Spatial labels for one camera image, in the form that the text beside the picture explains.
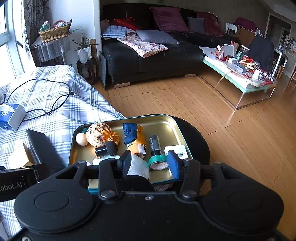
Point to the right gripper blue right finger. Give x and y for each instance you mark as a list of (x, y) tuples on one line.
[(180, 167)]

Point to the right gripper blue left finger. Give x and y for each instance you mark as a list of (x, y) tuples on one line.
[(118, 166)]

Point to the light blue face mask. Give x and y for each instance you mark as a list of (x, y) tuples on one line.
[(138, 165)]

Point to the black clear cylindrical bottle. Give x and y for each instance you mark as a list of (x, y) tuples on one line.
[(154, 145)]

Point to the blue orange cloth bundle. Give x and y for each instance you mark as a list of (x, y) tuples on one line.
[(135, 139)]

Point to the orange embroidered drawstring pouch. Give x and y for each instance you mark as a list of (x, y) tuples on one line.
[(99, 134)]

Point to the green handled beige makeup sponge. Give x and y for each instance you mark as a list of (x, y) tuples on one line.
[(81, 138)]

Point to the white paper packet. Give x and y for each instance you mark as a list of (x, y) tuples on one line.
[(180, 150)]

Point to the green tape roll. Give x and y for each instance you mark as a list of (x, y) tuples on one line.
[(158, 162)]

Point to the black makeup brush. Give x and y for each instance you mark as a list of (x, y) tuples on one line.
[(110, 148)]

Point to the gold gift box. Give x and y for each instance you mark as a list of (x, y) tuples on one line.
[(27, 157)]

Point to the gold teal metal tray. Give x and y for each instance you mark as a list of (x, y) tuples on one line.
[(104, 184)]

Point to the round black stool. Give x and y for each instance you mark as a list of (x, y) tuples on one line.
[(199, 149)]

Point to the black box lid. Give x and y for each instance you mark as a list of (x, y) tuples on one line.
[(44, 152)]

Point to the blue Tempo tissue box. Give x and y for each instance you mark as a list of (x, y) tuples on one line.
[(12, 116)]

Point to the grey plaid bed sheet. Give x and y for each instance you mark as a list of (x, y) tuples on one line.
[(57, 101)]

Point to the glass coffee table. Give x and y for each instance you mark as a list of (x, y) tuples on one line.
[(244, 83)]

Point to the black leather sofa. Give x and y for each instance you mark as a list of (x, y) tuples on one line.
[(124, 65)]

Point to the small dark wooden stand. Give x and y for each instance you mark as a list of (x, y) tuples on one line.
[(88, 70)]

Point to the floral folded cloth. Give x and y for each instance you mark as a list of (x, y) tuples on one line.
[(144, 49)]

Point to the potted plant white pot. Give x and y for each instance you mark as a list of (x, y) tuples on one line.
[(84, 48)]

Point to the grey cushion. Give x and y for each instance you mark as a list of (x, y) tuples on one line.
[(157, 37)]

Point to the blue checked folded cloth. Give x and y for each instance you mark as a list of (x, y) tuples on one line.
[(114, 32)]

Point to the grey side table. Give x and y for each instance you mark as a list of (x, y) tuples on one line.
[(50, 53)]

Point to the dark red cushion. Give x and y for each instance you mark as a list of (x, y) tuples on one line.
[(169, 19)]

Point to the wicker basket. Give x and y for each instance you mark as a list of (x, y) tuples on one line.
[(59, 30)]

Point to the patterned curtain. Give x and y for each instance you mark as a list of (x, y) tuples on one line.
[(35, 13)]

